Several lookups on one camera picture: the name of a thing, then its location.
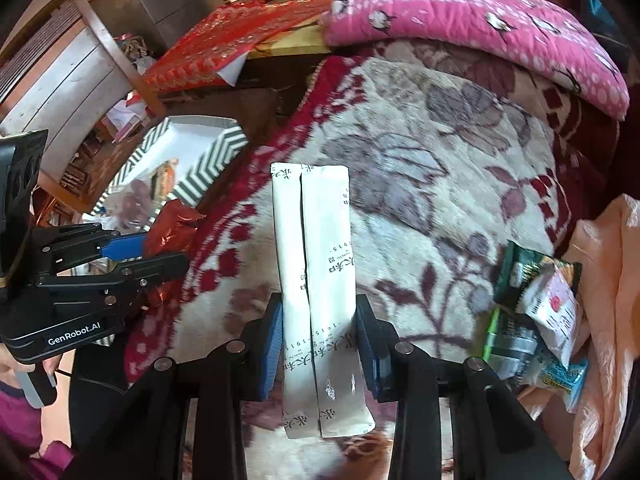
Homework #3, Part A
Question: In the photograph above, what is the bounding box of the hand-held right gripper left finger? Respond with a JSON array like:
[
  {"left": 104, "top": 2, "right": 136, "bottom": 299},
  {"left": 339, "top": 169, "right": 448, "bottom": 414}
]
[{"left": 87, "top": 292, "right": 285, "bottom": 480}]

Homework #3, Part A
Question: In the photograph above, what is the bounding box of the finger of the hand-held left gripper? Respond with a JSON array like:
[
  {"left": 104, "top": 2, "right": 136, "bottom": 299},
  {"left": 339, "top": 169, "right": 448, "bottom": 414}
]
[
  {"left": 35, "top": 253, "right": 191, "bottom": 322},
  {"left": 40, "top": 224, "right": 151, "bottom": 265}
]

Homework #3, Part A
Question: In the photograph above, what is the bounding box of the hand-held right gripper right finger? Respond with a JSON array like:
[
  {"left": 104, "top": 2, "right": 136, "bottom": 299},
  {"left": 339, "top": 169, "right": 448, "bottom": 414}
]
[{"left": 354, "top": 294, "right": 576, "bottom": 480}]

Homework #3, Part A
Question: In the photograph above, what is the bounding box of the red snack packet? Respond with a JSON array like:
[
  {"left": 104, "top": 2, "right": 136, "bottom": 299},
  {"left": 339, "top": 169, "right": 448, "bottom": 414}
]
[{"left": 142, "top": 199, "right": 207, "bottom": 307}]

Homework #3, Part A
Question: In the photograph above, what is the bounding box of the white stick packet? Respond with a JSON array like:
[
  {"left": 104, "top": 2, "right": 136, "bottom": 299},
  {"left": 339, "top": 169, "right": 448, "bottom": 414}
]
[
  {"left": 300, "top": 164, "right": 376, "bottom": 438},
  {"left": 270, "top": 162, "right": 322, "bottom": 441}
]

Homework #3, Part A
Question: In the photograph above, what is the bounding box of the striped cardboard box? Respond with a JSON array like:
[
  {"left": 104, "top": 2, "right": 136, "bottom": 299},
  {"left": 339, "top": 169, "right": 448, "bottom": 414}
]
[{"left": 82, "top": 115, "right": 248, "bottom": 241}]

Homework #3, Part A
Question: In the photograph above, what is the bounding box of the person's left forearm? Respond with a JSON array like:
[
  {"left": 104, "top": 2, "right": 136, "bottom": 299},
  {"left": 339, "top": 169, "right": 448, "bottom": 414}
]
[{"left": 0, "top": 384, "right": 76, "bottom": 480}]

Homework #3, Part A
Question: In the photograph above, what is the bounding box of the person's left hand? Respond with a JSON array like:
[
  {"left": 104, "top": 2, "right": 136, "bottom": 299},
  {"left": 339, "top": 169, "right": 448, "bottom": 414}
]
[{"left": 0, "top": 348, "right": 36, "bottom": 387}]

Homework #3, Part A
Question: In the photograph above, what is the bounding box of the large zip bag of nuts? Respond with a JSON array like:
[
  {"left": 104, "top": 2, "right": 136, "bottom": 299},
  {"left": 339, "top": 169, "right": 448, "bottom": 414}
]
[{"left": 114, "top": 180, "right": 171, "bottom": 232}]

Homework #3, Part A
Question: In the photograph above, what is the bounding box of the orange-edged cracker packet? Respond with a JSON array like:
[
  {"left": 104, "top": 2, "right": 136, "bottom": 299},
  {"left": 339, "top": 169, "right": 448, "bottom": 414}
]
[{"left": 152, "top": 157, "right": 180, "bottom": 196}]

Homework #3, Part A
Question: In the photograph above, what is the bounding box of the green white snack packet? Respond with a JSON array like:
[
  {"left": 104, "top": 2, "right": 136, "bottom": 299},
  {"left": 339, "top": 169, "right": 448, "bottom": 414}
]
[{"left": 482, "top": 307, "right": 547, "bottom": 382}]

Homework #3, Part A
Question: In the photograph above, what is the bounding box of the floral plush blanket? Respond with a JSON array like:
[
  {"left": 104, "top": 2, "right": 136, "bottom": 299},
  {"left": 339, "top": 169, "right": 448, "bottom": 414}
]
[{"left": 125, "top": 40, "right": 621, "bottom": 480}]

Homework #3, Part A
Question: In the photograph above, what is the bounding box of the dark green snack packet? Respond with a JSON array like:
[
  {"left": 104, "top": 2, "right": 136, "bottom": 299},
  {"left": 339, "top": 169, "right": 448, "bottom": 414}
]
[{"left": 492, "top": 240, "right": 583, "bottom": 321}]

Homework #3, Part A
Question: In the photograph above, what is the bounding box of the dark brown table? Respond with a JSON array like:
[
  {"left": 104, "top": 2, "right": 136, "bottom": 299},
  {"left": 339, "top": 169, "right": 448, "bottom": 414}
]
[{"left": 160, "top": 85, "right": 301, "bottom": 176}]

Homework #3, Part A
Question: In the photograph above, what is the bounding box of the teal snack packet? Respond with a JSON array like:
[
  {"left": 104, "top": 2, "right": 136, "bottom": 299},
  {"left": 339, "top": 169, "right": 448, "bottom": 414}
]
[{"left": 536, "top": 350, "right": 589, "bottom": 413}]

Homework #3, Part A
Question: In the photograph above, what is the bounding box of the red embroidered cloth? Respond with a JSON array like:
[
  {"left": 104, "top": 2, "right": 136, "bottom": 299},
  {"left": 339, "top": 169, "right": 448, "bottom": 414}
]
[{"left": 142, "top": 0, "right": 333, "bottom": 92}]

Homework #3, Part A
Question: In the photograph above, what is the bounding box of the peach plastic bag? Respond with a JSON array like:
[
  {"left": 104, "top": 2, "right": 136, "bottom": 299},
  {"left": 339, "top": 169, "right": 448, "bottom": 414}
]
[{"left": 520, "top": 195, "right": 640, "bottom": 480}]

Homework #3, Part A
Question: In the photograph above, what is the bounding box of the yellow-topped wooden cabinet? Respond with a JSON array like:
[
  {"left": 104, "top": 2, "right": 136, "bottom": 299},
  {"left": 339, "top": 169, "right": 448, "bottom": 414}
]
[{"left": 235, "top": 22, "right": 333, "bottom": 91}]

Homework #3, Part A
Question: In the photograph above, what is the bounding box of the pink penguin pillow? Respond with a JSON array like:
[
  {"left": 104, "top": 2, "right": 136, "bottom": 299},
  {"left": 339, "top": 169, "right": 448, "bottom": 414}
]
[{"left": 320, "top": 0, "right": 630, "bottom": 121}]

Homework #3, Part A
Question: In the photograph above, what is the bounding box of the curved wooden rail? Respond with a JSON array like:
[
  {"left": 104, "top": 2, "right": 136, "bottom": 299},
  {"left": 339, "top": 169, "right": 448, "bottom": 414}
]
[{"left": 70, "top": 0, "right": 168, "bottom": 118}]

